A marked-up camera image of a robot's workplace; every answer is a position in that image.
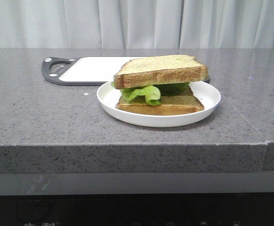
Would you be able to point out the green lettuce leaf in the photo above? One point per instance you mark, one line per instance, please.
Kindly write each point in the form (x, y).
(152, 94)

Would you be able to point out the toasted bread slice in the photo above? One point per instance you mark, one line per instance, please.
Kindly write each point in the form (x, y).
(157, 70)
(182, 103)

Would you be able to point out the white round plate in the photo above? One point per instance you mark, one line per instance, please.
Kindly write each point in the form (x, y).
(208, 95)

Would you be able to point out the grey curtain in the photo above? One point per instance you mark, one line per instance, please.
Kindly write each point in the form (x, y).
(136, 24)

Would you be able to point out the white cutting board black handle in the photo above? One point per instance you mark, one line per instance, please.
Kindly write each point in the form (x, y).
(86, 71)

